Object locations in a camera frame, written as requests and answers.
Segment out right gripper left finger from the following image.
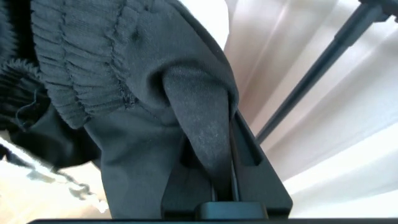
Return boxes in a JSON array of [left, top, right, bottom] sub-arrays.
[[161, 139, 215, 218]]

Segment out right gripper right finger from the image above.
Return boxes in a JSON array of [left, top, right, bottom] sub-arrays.
[[231, 110, 293, 218]]

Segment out black shorts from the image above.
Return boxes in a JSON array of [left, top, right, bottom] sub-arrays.
[[0, 0, 240, 220]]

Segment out black clothes rack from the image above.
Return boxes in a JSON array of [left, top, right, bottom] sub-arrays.
[[256, 0, 398, 144]]

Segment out beige curtain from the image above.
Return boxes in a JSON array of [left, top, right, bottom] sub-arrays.
[[223, 0, 398, 218]]

